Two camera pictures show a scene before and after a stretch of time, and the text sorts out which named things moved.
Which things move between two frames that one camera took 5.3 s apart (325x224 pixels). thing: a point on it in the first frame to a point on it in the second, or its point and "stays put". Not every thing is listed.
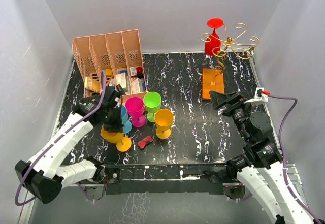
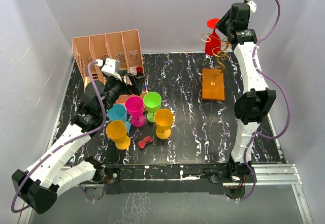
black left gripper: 118,125 to 136,83
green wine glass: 152,101 stays put
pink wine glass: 135,107 stays put
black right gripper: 219,99 to 220,25
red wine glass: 213,42 stays put
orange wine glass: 164,119 stays put
